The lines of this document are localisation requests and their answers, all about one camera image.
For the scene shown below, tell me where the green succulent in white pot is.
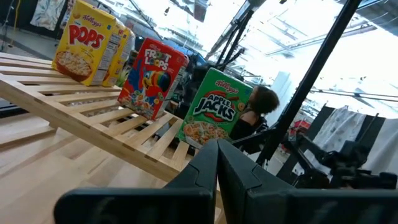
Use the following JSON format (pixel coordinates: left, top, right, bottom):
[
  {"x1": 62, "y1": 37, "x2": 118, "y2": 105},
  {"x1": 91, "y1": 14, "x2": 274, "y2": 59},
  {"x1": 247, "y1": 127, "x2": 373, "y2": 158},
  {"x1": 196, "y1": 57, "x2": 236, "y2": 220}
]
[{"x1": 118, "y1": 65, "x2": 133, "y2": 88}]

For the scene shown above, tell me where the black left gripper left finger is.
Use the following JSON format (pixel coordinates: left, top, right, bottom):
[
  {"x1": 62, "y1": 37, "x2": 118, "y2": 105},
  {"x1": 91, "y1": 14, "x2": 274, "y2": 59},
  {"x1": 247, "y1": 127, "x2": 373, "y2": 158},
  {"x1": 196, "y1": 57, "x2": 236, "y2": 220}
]
[{"x1": 53, "y1": 139, "x2": 220, "y2": 224}]

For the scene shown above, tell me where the green Apple Jacks cereal box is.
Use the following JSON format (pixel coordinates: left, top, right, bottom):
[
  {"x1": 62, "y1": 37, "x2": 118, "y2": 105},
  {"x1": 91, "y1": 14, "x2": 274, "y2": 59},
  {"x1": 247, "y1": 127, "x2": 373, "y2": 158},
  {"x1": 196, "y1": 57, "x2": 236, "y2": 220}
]
[{"x1": 175, "y1": 67, "x2": 254, "y2": 149}]

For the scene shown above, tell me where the black metal rig frame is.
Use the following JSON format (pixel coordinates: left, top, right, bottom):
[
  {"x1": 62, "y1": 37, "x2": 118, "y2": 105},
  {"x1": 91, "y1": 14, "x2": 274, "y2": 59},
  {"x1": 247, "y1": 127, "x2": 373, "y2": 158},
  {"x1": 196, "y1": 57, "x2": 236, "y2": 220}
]
[{"x1": 205, "y1": 0, "x2": 363, "y2": 167}]

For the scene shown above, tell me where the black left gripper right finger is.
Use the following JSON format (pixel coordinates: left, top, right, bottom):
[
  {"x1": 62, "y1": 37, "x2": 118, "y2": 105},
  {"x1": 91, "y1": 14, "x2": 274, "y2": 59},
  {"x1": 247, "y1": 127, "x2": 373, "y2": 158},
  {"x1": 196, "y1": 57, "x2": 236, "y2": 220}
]
[{"x1": 218, "y1": 139, "x2": 398, "y2": 224}]

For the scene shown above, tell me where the yellow Corn Pops cereal box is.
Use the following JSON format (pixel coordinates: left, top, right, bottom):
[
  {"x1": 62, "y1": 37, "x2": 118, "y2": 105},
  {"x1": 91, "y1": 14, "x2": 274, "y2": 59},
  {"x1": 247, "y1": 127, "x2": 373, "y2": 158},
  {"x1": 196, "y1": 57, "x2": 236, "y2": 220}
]
[
  {"x1": 102, "y1": 23, "x2": 137, "y2": 88},
  {"x1": 51, "y1": 0, "x2": 125, "y2": 87}
]

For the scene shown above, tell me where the white patterned hanging cloth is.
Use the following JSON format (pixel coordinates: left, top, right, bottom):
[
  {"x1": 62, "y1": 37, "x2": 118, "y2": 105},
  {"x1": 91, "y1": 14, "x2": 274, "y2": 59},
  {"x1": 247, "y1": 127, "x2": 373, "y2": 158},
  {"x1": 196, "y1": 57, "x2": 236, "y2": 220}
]
[
  {"x1": 303, "y1": 105, "x2": 368, "y2": 175},
  {"x1": 362, "y1": 116, "x2": 398, "y2": 175}
]

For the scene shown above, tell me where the colourful printed hanging cloth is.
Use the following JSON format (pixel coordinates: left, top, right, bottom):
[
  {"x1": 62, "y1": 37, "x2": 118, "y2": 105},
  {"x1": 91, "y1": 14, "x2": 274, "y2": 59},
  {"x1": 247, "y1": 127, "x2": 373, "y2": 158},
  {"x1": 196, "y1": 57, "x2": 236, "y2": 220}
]
[{"x1": 29, "y1": 0, "x2": 68, "y2": 32}]

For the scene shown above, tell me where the slatted wooden shelf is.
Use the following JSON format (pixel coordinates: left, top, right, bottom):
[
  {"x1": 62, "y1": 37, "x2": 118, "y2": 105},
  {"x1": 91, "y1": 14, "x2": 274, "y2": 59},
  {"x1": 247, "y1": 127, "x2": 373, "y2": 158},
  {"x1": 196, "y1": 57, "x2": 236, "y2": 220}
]
[{"x1": 0, "y1": 52, "x2": 200, "y2": 183}]

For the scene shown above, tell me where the red Froot Loops cereal box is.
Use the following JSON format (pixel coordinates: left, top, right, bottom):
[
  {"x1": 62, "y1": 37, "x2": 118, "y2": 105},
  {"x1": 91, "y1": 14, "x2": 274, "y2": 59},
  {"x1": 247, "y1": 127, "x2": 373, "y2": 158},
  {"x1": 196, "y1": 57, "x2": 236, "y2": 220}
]
[{"x1": 117, "y1": 37, "x2": 190, "y2": 121}]

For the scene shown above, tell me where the person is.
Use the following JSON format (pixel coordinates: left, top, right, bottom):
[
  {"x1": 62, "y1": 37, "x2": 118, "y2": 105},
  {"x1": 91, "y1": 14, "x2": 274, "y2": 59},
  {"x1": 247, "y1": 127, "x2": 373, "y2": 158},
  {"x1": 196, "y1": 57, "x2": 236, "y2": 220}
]
[{"x1": 228, "y1": 85, "x2": 280, "y2": 142}]

